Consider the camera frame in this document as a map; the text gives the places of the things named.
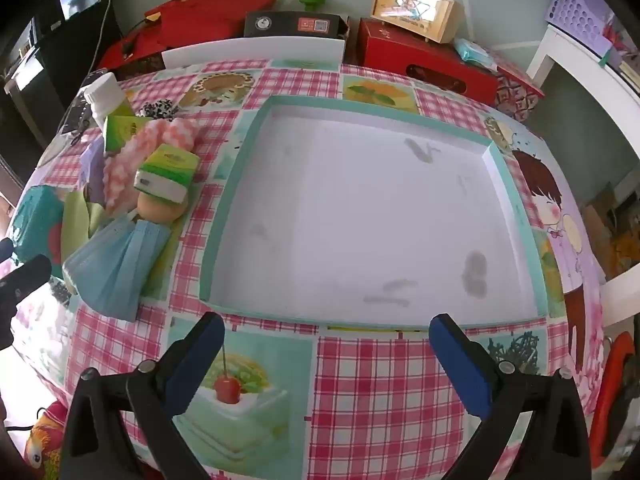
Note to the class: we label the red patterned box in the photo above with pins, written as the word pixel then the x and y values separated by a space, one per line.
pixel 515 92

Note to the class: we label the purple perforated basket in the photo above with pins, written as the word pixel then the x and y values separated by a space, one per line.
pixel 575 10

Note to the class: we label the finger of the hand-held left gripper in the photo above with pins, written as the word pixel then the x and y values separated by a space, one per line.
pixel 5 249
pixel 30 272

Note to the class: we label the white tray teal rim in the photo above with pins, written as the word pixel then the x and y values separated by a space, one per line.
pixel 350 210

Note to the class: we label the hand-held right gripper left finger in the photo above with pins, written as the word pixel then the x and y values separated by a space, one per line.
pixel 200 355

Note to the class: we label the blue wet wipes pack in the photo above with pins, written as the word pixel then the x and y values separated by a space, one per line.
pixel 472 52

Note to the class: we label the pink white chevron cloth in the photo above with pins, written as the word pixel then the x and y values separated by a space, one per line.
pixel 125 170

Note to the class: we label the yellow tag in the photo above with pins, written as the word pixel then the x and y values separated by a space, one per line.
pixel 152 17

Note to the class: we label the green tissue pack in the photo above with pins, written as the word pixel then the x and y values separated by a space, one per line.
pixel 122 130
pixel 167 170

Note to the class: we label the red chair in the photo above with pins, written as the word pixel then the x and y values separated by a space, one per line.
pixel 610 385

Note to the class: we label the red cardboard box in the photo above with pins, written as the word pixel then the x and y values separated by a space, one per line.
pixel 215 5

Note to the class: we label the red paper bag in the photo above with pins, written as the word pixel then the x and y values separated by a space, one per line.
pixel 120 45

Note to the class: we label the white foam board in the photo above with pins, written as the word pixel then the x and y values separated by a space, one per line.
pixel 250 52

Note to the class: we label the green dumbbell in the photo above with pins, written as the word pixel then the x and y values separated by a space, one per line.
pixel 312 0

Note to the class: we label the light green cloth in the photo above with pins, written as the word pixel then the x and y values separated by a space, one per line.
pixel 75 225

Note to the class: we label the orange printed bag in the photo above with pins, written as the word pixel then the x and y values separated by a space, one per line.
pixel 47 440

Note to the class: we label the white plastic bottle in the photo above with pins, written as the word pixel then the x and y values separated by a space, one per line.
pixel 105 95

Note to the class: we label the blue face mask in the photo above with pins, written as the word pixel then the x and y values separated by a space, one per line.
pixel 115 270

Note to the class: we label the purple cartoon packet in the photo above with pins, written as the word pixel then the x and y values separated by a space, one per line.
pixel 92 170

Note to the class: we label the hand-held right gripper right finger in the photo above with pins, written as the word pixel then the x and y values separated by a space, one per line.
pixel 460 365

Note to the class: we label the black cardboard box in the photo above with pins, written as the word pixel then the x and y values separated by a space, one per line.
pixel 285 24

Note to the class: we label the white side table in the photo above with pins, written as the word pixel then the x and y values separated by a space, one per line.
pixel 575 52

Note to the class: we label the teal box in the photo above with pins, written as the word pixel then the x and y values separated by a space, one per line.
pixel 35 220

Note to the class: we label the leopard print scrunchie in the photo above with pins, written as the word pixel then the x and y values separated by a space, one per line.
pixel 157 108

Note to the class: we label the beige round sponge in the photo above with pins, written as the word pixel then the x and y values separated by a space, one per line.
pixel 160 210

